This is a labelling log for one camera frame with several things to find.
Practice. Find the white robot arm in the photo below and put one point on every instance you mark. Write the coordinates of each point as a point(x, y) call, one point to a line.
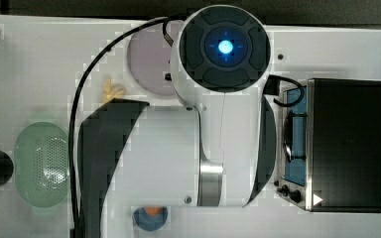
point(213, 145)

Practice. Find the green perforated strainer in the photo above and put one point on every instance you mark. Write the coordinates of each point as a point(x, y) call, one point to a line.
point(41, 164)

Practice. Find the lilac round plate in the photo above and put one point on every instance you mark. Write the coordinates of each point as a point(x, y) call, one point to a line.
point(148, 58)

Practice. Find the yellow plush toy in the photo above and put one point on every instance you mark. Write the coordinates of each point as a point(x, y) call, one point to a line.
point(112, 91)

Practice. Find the orange item in bowl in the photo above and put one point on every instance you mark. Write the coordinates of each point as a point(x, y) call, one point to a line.
point(153, 211)

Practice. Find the blue bowl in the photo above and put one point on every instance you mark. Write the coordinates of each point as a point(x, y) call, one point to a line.
point(150, 223)

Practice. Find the silver toaster oven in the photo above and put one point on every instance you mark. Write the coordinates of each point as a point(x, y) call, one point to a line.
point(330, 149)

